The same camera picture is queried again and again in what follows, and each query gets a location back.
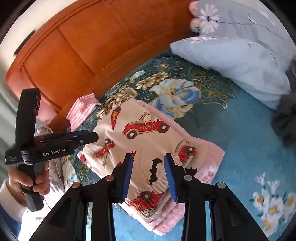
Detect beige car print pants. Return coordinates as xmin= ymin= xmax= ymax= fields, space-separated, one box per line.
xmin=77 ymin=98 xmax=204 ymax=223

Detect white sleeve left forearm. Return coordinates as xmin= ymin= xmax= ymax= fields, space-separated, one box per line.
xmin=0 ymin=180 xmax=27 ymax=238

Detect person's left hand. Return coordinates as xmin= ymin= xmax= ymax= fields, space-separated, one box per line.
xmin=7 ymin=161 xmax=50 ymax=197

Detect folded pink towel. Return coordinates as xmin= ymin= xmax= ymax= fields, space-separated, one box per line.
xmin=66 ymin=93 xmax=226 ymax=237

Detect orange wooden headboard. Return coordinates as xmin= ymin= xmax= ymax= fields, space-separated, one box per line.
xmin=6 ymin=1 xmax=192 ymax=132

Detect dark grey garment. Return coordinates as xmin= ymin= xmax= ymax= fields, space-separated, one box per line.
xmin=271 ymin=58 xmax=296 ymax=147

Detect light blue floral duvet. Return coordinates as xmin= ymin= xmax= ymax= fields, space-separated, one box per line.
xmin=170 ymin=36 xmax=293 ymax=109

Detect light blue floral pillow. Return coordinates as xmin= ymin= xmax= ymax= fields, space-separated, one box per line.
xmin=189 ymin=1 xmax=293 ymax=45

